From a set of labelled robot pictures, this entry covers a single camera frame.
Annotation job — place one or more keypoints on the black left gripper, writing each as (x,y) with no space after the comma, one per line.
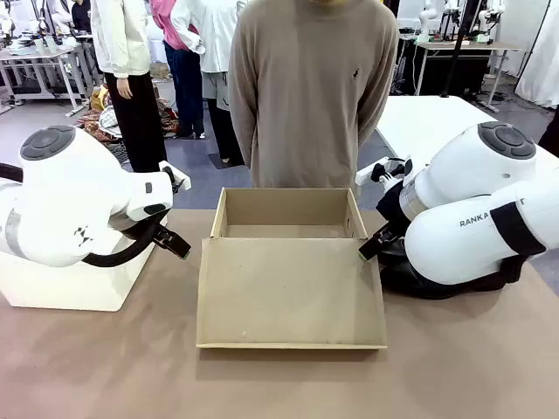
(133,228)

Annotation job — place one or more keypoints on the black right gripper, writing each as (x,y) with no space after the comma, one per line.
(393,209)

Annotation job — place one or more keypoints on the brown cardboard shoe box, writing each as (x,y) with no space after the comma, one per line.
(288,288)

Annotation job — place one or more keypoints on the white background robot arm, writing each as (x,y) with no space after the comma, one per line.
(488,24)
(425,22)

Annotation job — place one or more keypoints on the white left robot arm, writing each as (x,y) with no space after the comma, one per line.
(65,196)

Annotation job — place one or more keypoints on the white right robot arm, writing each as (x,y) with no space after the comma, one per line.
(463,183)

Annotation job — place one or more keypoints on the white plastic storage box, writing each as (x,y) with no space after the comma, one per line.
(65,288)

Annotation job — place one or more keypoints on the cream jacket bystander's hand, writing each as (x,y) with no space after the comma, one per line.
(126,88)

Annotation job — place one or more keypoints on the white side table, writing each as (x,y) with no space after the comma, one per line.
(419,122)

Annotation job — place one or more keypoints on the patterned cloth pile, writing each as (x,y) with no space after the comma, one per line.
(96,124)

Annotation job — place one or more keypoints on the bystander in pink top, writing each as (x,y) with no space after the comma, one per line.
(183,87)

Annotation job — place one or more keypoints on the person in beige sweater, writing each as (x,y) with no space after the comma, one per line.
(305,96)

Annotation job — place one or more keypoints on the bystander in white shirt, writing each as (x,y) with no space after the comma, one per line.
(214,35)

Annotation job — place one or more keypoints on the black tripod pole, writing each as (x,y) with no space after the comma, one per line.
(458,43)

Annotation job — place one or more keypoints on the background table with robots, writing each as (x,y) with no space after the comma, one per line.
(471,47)

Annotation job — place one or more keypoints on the grey background work table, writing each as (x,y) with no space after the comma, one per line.
(39,54)

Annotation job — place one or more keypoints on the white curtain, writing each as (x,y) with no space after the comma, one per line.
(541,57)

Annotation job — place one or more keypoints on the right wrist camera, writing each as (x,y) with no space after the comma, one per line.
(371,173)

